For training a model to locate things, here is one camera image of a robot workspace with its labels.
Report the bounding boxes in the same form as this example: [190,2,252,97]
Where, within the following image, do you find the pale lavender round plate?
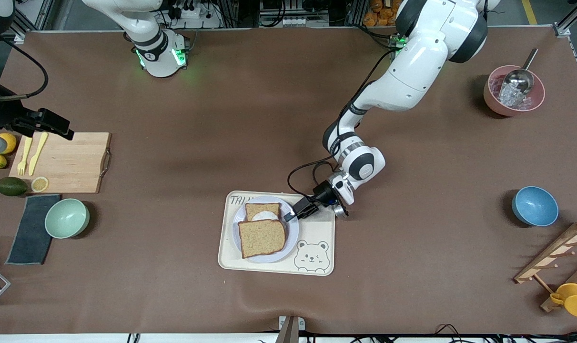
[232,195,300,263]

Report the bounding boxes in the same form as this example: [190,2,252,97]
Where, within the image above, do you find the green avocado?
[0,177,29,197]

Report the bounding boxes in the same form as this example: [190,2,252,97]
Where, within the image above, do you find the aluminium frame post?
[553,0,577,38]
[10,0,51,43]

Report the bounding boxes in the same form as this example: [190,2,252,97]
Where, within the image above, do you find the yellow plastic knife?
[28,132,49,176]

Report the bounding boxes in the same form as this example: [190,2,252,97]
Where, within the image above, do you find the brown bread slice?
[245,202,282,223]
[237,219,288,259]

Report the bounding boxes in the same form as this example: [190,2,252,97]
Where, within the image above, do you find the pink bowl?
[483,65,546,117]

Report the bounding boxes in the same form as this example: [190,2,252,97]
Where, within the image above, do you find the metal scoop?
[499,48,539,96]

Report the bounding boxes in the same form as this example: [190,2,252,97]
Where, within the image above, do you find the mint green bowl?
[44,198,90,239]

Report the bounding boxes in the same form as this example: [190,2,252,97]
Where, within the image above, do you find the cream bear print tray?
[218,191,336,276]

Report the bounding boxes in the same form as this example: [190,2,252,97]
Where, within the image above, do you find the orange snack bags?
[363,0,403,27]

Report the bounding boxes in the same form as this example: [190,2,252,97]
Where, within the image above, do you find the blue bowl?
[511,186,559,227]

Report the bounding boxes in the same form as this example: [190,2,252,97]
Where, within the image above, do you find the yellow cup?
[549,283,577,319]

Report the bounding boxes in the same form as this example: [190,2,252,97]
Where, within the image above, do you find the wooden cutting board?
[8,132,112,194]

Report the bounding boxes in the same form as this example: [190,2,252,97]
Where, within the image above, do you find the wooden rack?
[514,220,577,313]

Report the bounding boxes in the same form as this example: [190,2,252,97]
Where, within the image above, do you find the dark grey cloth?
[5,194,61,265]

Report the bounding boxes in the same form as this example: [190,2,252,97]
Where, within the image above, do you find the grey camera mount pole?
[275,315,306,343]

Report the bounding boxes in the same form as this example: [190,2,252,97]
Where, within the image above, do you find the yellow plastic fork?
[17,136,33,176]

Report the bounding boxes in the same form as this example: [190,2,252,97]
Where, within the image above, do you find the clear ice cubes pile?
[491,76,532,109]

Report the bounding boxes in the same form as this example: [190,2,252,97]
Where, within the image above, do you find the white power strip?
[167,6,222,29]

